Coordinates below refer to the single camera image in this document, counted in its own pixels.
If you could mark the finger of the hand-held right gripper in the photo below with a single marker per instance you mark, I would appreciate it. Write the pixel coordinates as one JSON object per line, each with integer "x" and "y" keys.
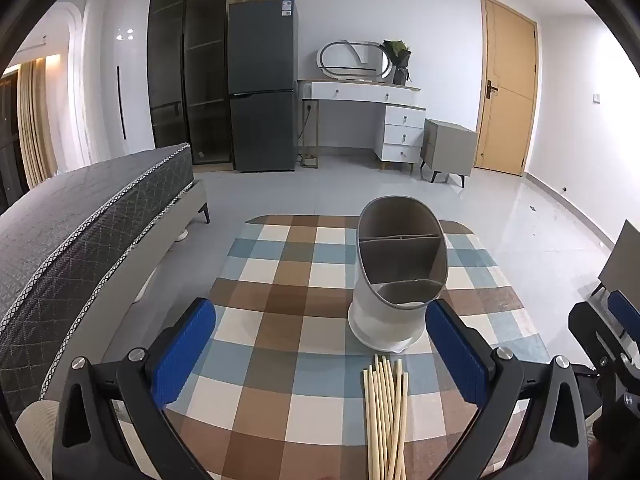
{"x": 625, "y": 312}
{"x": 592, "y": 332}

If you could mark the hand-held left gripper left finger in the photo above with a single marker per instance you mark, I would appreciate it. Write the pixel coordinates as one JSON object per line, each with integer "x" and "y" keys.
{"x": 182, "y": 355}

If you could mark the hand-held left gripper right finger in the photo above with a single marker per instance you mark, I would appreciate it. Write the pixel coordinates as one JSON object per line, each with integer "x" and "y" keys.
{"x": 457, "y": 355}

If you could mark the bundle of bamboo chopsticks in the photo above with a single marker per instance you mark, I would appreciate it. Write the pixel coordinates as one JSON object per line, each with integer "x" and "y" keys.
{"x": 385, "y": 410}

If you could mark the white grey utensil holder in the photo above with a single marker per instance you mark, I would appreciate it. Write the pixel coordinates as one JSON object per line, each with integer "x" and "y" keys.
{"x": 372, "y": 320}

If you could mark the checkered tablecloth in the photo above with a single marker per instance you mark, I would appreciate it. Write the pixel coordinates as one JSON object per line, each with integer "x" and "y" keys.
{"x": 300, "y": 310}

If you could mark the beige ribbed cloth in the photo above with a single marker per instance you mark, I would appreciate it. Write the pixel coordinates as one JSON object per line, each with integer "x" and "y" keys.
{"x": 37, "y": 435}

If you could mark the grey quilted mattress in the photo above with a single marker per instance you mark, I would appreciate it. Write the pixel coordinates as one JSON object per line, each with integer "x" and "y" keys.
{"x": 75, "y": 220}

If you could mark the grey nightstand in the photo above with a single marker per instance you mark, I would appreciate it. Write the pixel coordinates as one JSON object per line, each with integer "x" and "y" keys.
{"x": 450, "y": 150}

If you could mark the wooden door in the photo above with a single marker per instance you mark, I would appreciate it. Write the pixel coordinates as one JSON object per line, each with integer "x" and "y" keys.
{"x": 505, "y": 125}

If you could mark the white dressing table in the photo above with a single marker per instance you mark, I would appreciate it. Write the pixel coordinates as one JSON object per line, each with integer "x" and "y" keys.
{"x": 400, "y": 120}

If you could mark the beige curtain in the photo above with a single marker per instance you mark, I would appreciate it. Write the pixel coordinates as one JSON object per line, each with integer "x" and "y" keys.
{"x": 35, "y": 125}

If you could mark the white glossy wardrobe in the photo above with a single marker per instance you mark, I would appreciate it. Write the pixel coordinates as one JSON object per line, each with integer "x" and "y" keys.
{"x": 130, "y": 85}

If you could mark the dark glass cabinet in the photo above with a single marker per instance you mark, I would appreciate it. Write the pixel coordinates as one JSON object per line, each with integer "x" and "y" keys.
{"x": 195, "y": 60}

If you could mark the dark grey fridge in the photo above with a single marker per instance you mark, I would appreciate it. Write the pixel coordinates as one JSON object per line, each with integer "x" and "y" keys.
{"x": 262, "y": 60}

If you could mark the oval mirror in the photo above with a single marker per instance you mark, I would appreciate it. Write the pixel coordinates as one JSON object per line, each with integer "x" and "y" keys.
{"x": 372, "y": 60}

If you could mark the grey bed frame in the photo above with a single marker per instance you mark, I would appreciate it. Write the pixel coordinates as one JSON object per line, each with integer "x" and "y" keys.
{"x": 115, "y": 280}

